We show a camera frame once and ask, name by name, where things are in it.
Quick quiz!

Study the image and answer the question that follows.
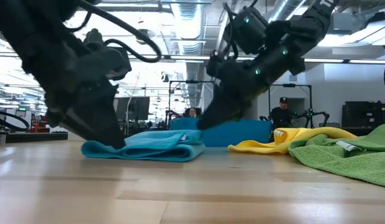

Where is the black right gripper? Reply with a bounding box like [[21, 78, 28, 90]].
[[197, 54, 271, 130]]

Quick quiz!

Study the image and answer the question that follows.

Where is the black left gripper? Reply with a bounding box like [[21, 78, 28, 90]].
[[44, 80, 126, 149]]

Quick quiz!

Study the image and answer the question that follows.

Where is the yellow microfiber towel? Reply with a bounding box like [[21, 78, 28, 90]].
[[227, 126, 358, 156]]

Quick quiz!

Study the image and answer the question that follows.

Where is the blue microfiber towel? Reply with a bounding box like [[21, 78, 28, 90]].
[[80, 129, 206, 162]]

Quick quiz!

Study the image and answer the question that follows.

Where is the green microfiber towel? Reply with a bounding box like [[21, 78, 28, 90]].
[[288, 123, 385, 189]]

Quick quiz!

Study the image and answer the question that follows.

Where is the blue plastic bin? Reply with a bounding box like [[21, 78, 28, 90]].
[[169, 117, 272, 147]]

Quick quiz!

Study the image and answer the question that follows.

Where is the person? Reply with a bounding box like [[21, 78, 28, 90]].
[[269, 96, 298, 129], [183, 107, 202, 118]]

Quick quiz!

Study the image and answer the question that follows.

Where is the black monitor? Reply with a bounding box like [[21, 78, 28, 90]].
[[114, 96, 151, 122]]

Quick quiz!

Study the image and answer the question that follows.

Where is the red tool cart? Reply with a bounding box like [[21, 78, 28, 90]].
[[30, 114, 52, 133]]

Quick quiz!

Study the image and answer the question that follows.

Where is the green cactus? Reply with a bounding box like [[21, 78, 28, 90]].
[[83, 28, 103, 44]]

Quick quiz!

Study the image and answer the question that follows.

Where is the black equipment cabinet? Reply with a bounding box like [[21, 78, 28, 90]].
[[341, 100, 385, 128]]

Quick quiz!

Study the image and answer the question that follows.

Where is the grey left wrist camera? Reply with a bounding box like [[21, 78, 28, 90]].
[[100, 46, 133, 81]]

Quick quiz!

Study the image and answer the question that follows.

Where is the black corrugated hose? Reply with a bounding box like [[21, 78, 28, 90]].
[[0, 108, 31, 132]]

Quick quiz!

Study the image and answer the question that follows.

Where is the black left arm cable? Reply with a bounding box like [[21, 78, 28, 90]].
[[77, 0, 163, 63]]

